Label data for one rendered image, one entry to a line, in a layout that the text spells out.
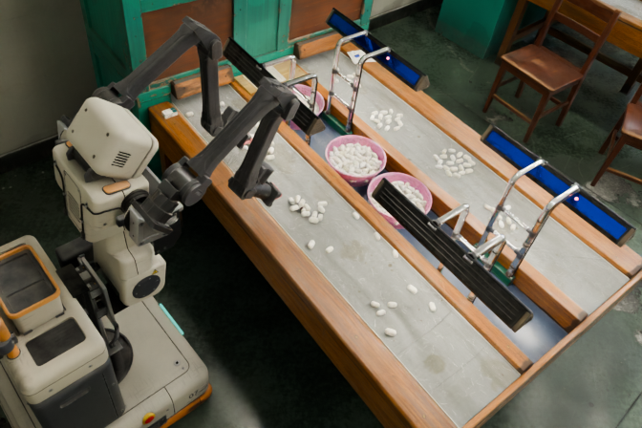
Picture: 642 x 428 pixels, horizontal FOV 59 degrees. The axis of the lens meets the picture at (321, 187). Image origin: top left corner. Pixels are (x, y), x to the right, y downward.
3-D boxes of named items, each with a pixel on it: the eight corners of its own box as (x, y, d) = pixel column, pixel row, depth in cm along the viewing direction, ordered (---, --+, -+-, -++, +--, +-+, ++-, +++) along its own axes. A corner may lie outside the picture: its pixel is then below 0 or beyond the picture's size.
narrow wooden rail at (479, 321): (511, 386, 189) (524, 371, 181) (228, 97, 281) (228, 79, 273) (522, 377, 192) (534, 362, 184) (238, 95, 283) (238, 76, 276)
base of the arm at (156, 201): (128, 201, 155) (150, 227, 149) (147, 178, 155) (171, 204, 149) (147, 209, 162) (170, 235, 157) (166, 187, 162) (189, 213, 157)
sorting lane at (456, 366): (458, 432, 170) (460, 429, 168) (172, 106, 261) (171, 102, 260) (519, 377, 184) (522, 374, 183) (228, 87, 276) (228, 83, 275)
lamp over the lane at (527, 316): (514, 333, 158) (524, 320, 153) (370, 196, 190) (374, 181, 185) (531, 320, 162) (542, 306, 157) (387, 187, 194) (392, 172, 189)
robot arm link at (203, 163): (267, 62, 158) (292, 83, 156) (278, 83, 171) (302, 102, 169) (156, 179, 155) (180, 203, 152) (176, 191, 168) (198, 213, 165)
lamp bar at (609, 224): (620, 248, 186) (631, 234, 181) (479, 140, 217) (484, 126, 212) (632, 238, 190) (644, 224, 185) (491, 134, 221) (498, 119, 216)
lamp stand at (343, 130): (347, 141, 265) (362, 59, 233) (321, 117, 275) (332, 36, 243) (376, 128, 274) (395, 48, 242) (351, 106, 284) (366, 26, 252)
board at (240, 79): (250, 96, 266) (250, 93, 265) (233, 78, 274) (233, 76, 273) (306, 75, 282) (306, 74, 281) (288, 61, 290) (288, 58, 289)
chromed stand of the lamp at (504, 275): (507, 287, 216) (555, 208, 184) (468, 251, 226) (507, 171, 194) (537, 265, 225) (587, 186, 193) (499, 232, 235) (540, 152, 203)
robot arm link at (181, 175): (153, 190, 154) (165, 203, 153) (178, 162, 154) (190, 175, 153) (168, 196, 163) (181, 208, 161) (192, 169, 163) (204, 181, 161)
